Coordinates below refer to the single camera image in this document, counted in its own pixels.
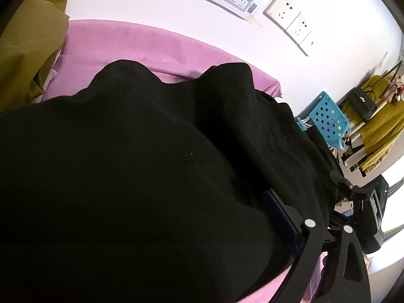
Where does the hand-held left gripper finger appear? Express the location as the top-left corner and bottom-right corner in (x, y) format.
(263, 189), (372, 303)

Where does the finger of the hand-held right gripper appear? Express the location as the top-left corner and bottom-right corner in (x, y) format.
(327, 211), (349, 228)
(329, 169), (356, 202)

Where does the black garment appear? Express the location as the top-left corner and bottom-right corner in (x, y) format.
(0, 59), (351, 303)

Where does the blue perforated storage rack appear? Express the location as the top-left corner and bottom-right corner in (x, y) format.
(294, 91), (351, 151)

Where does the hanging yellow cloth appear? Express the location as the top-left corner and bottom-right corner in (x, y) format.
(341, 75), (404, 173)

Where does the black handbag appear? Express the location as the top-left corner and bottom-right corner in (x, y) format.
(347, 87), (380, 124)

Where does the small plush toy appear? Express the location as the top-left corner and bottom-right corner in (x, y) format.
(387, 75), (404, 103)

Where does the pink blanket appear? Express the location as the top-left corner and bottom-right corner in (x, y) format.
(33, 19), (330, 303)

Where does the mustard yellow garment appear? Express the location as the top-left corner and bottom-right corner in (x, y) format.
(0, 0), (70, 112)

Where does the white wall switch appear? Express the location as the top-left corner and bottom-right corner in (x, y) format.
(298, 29), (317, 57)

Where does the white wall socket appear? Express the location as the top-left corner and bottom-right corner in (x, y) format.
(263, 0), (301, 31)
(286, 13), (315, 44)

